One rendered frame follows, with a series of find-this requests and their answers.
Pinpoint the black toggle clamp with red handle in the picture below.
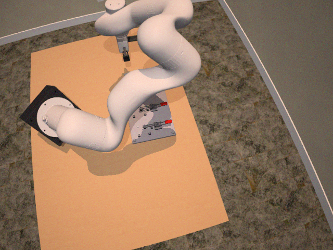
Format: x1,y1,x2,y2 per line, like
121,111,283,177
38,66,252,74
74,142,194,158
139,102,167,112

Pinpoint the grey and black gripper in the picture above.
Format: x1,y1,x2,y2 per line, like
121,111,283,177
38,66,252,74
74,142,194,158
116,34,130,62

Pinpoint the grey toggle clamp with red handle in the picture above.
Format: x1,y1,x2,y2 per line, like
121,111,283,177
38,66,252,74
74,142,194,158
142,120,172,130

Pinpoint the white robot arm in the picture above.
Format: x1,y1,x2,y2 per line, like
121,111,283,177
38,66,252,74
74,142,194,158
37,0,201,152

